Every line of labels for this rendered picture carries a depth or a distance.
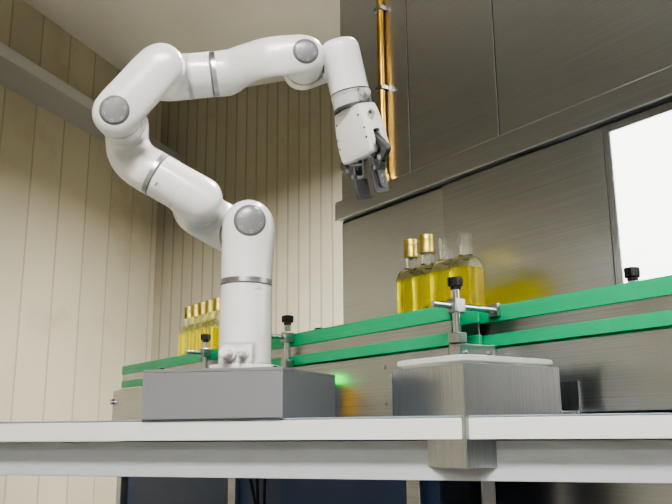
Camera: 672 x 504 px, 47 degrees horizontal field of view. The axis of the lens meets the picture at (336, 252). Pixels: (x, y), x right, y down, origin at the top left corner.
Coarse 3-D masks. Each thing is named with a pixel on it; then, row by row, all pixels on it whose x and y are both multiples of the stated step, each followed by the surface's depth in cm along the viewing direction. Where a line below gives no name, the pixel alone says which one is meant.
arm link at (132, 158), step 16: (144, 128) 143; (112, 144) 146; (128, 144) 144; (144, 144) 145; (112, 160) 146; (128, 160) 143; (144, 160) 141; (160, 160) 142; (128, 176) 143; (144, 176) 141; (144, 192) 144
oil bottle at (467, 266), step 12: (456, 264) 166; (468, 264) 164; (480, 264) 166; (456, 276) 166; (468, 276) 164; (480, 276) 166; (468, 288) 163; (480, 288) 165; (468, 300) 163; (480, 300) 164
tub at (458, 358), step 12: (408, 360) 128; (420, 360) 125; (432, 360) 123; (444, 360) 121; (456, 360) 119; (468, 360) 120; (480, 360) 120; (492, 360) 121; (504, 360) 123; (516, 360) 124; (528, 360) 126; (540, 360) 128
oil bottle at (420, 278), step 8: (424, 264) 175; (432, 264) 175; (416, 272) 176; (424, 272) 173; (416, 280) 175; (424, 280) 173; (416, 288) 175; (424, 288) 173; (416, 296) 175; (424, 296) 172; (416, 304) 174; (424, 304) 172
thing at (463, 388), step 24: (408, 384) 127; (432, 384) 123; (456, 384) 118; (480, 384) 119; (504, 384) 122; (528, 384) 125; (552, 384) 128; (576, 384) 133; (408, 408) 127; (432, 408) 122; (456, 408) 118; (480, 408) 118; (504, 408) 121; (528, 408) 124; (552, 408) 127; (576, 408) 132
